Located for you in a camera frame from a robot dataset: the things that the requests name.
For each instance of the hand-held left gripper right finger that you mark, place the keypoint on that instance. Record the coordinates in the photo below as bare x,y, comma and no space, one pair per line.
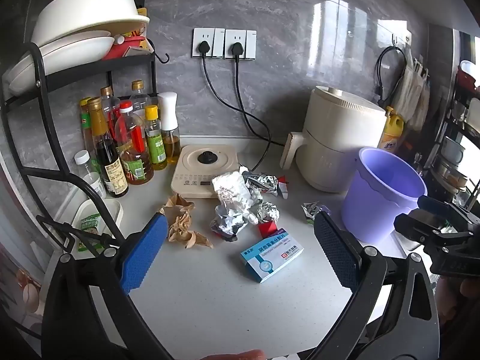
337,255

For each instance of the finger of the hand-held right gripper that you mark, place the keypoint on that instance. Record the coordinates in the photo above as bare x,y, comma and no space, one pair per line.
416,223
437,204

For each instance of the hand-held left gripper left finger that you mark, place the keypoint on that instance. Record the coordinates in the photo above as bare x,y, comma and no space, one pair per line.
144,251

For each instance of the brown paper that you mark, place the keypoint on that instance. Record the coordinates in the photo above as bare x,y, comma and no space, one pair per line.
180,221

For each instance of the purple plastic bucket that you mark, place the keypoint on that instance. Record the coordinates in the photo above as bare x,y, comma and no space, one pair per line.
371,210

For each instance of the green silver wrapper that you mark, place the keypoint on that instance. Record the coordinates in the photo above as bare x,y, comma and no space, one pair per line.
313,210

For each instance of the blue medicine box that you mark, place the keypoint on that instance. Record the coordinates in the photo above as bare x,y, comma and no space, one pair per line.
270,258

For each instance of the small red packet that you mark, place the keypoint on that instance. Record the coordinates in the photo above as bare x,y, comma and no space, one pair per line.
267,228

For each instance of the foil ball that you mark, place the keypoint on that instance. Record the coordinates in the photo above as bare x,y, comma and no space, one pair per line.
268,213

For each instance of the red candy wrapper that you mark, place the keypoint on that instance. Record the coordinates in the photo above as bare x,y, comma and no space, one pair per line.
284,187

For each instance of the white printed paper bag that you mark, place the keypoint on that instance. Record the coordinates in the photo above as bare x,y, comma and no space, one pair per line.
228,191

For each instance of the foil sheet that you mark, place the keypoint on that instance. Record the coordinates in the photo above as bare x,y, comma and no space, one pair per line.
262,182

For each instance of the person's right hand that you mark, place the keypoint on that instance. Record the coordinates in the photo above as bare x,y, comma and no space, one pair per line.
457,296

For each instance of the person's left hand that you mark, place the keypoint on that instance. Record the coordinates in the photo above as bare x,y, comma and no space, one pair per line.
236,355

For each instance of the stainless steel pot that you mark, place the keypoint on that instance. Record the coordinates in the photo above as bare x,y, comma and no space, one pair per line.
450,176

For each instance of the white enamel bowl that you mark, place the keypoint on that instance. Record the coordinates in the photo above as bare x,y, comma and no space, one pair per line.
453,150

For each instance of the black tiered kitchen shelf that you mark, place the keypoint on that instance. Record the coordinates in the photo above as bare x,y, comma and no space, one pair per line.
448,127

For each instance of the cream induction cooker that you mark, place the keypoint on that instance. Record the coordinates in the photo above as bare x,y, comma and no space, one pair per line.
191,180

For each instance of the yellow detergent bottle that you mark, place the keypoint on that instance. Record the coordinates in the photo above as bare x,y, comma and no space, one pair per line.
392,131

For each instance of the dark soy sauce bottle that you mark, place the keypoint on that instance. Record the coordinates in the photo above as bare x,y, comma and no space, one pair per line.
110,165

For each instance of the red cap oil bottle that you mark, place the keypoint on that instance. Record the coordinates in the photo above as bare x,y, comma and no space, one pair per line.
135,157

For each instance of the yellow cap green label bottle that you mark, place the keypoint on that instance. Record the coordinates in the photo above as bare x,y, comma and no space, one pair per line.
155,146

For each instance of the small clear white cap bottle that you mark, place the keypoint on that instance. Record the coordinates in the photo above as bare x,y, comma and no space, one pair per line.
84,159

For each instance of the hanging beige cloth bags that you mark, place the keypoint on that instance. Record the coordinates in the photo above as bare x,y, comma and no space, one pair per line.
410,90

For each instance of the cream air fryer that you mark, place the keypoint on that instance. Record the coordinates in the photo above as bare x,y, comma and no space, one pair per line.
337,131

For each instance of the red pot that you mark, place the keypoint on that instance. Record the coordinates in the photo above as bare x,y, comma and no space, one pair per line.
468,78

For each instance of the slim green label bottle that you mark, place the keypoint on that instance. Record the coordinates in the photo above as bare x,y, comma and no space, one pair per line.
87,120

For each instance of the gold cap clear bottle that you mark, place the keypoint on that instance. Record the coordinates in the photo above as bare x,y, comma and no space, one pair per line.
139,95
108,101

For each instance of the black dish rack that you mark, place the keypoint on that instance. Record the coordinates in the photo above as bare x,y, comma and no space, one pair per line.
93,70

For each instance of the yellow snack packet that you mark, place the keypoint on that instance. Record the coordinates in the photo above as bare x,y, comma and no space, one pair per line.
140,47

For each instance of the red plastic container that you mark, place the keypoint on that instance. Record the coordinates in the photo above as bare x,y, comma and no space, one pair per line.
120,47

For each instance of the cream plate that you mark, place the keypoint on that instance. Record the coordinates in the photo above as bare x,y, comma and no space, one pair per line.
22,73
75,43

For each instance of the large cream bowl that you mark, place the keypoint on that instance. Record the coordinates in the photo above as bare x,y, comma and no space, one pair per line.
86,11

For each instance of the white wall hook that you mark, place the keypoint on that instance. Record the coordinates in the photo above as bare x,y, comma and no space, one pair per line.
401,38

